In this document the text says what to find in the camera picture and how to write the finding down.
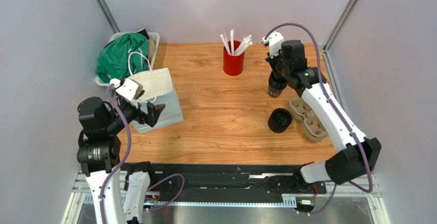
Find white paper bag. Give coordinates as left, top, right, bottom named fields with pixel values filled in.
left=128, top=51, right=184, bottom=133

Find red straw cup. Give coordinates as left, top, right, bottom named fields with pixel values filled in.
left=223, top=46, right=245, bottom=76

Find white wrapped straws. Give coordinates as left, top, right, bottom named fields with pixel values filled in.
left=220, top=29, right=253, bottom=56

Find cardboard cup carrier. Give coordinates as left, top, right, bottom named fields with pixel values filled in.
left=287, top=96, right=328, bottom=142

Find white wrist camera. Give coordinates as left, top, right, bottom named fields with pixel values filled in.
left=262, top=31, right=285, bottom=58
left=109, top=78, right=144, bottom=103

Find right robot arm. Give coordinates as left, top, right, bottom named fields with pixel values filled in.
left=263, top=39, right=382, bottom=193

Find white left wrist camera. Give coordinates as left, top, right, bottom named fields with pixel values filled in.
left=109, top=78, right=144, bottom=103

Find green cloth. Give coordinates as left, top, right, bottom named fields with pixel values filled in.
left=96, top=32, right=149, bottom=84

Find stack of black lids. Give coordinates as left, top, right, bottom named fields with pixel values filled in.
left=267, top=108, right=293, bottom=133

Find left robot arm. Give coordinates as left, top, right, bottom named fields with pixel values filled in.
left=77, top=96, right=165, bottom=223

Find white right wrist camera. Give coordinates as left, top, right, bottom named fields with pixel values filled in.
left=262, top=31, right=285, bottom=58

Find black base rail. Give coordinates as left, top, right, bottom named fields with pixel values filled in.
left=119, top=162, right=328, bottom=208

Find white plastic bin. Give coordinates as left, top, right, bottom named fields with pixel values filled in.
left=95, top=29, right=160, bottom=87

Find stack of black cups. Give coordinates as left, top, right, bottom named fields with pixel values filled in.
left=267, top=71, right=288, bottom=97

